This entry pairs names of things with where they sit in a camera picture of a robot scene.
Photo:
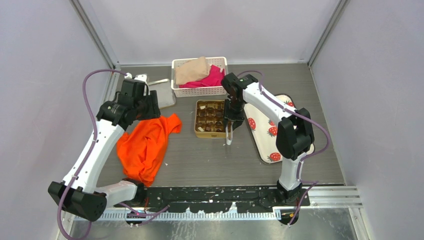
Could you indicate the beige cloth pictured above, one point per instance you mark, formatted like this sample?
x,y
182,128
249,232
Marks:
x,y
192,70

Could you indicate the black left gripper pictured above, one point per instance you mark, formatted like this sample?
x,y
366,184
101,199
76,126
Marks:
x,y
154,111

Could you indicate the pink cloth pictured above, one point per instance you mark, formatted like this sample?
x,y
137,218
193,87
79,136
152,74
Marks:
x,y
216,74

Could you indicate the strawberry pattern tray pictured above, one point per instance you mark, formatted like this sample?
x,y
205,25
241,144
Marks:
x,y
264,132

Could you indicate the white slotted cable duct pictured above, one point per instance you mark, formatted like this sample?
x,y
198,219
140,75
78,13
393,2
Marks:
x,y
120,214

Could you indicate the silver box lid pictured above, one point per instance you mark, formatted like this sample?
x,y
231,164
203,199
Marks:
x,y
165,95

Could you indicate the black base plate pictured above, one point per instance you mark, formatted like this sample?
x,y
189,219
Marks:
x,y
216,199

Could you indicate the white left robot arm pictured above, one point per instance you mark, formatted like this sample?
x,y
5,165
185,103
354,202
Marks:
x,y
82,197

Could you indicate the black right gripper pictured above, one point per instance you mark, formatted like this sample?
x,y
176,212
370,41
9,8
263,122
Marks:
x,y
237,119

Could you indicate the white plastic basket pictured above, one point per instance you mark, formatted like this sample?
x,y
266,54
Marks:
x,y
219,61

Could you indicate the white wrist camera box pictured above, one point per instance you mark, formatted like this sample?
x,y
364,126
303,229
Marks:
x,y
131,79

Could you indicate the orange cloth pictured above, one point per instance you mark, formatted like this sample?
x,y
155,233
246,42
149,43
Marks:
x,y
142,151

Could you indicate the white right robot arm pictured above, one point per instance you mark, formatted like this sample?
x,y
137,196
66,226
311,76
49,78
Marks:
x,y
294,131

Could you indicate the gold chocolate tray box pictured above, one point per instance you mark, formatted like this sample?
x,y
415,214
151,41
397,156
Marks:
x,y
209,119

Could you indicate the metal tongs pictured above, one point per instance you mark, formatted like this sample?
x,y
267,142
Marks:
x,y
229,134

